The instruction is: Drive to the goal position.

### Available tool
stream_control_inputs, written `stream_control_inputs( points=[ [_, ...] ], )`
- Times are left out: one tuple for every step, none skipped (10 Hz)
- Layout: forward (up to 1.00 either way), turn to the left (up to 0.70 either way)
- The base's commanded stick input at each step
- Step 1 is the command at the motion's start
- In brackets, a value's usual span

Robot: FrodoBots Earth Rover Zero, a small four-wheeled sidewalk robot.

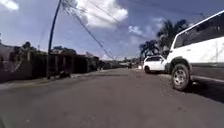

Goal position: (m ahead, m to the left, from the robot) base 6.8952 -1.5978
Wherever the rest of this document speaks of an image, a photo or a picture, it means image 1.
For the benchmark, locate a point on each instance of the grey asphalt road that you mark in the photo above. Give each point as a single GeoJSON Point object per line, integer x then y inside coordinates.
{"type": "Point", "coordinates": [110, 100]}

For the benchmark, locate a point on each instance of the white car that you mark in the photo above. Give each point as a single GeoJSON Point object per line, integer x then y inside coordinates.
{"type": "Point", "coordinates": [154, 63]}

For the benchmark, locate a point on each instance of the group of palm trees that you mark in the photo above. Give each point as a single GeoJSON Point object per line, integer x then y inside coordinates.
{"type": "Point", "coordinates": [166, 33]}

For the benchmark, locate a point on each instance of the leaning utility pole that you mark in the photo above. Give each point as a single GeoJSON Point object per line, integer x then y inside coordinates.
{"type": "Point", "coordinates": [53, 30]}

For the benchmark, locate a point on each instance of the row of low buildings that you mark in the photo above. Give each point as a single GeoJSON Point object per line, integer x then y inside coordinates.
{"type": "Point", "coordinates": [26, 65]}

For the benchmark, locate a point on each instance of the large white vehicle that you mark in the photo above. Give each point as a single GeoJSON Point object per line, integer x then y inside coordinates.
{"type": "Point", "coordinates": [200, 53]}

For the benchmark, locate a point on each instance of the grey concrete pavement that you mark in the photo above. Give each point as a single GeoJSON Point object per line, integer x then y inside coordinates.
{"type": "Point", "coordinates": [20, 83]}

